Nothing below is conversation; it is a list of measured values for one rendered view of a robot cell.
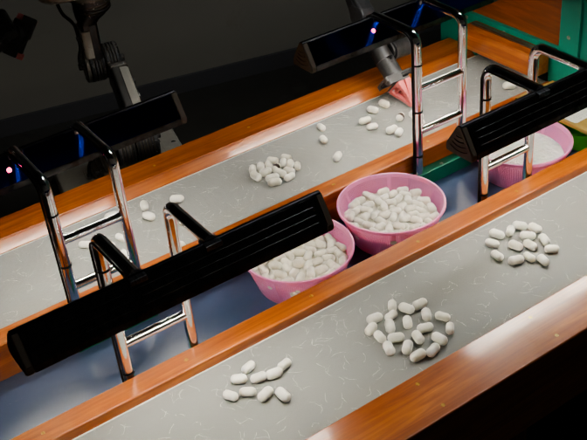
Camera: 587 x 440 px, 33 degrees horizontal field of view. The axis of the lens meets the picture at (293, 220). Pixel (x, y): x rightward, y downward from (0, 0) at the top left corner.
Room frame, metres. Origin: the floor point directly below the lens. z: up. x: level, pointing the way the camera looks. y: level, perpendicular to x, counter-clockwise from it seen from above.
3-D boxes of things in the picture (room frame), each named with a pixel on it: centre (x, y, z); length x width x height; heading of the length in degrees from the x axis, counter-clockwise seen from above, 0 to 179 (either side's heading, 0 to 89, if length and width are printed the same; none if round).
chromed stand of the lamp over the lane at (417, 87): (2.31, -0.36, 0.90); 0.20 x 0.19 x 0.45; 121
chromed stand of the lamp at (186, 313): (1.46, 0.26, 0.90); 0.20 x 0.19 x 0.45; 121
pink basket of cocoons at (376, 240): (2.00, -0.24, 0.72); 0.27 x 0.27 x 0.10
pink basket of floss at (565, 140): (2.23, -0.62, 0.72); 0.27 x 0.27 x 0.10
